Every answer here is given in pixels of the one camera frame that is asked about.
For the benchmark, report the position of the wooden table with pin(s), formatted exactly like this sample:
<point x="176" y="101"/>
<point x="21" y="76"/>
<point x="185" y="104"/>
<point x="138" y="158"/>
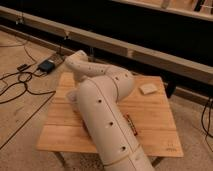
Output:
<point x="151" y="114"/>

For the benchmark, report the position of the black power adapter box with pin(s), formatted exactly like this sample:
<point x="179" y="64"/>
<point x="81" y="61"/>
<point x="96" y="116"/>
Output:
<point x="46" y="66"/>

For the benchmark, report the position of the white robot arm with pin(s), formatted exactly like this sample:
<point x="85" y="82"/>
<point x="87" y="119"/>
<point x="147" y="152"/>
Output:
<point x="99" y="88"/>

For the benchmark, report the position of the black red candy bar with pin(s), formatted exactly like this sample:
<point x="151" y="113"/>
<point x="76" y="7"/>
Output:
<point x="131" y="124"/>

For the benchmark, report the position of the small black plug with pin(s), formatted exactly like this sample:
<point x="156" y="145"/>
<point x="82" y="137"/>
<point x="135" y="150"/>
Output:
<point x="23" y="67"/>

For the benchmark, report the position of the white sponge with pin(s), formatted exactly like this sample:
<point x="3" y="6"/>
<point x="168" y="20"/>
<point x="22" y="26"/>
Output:
<point x="148" y="88"/>

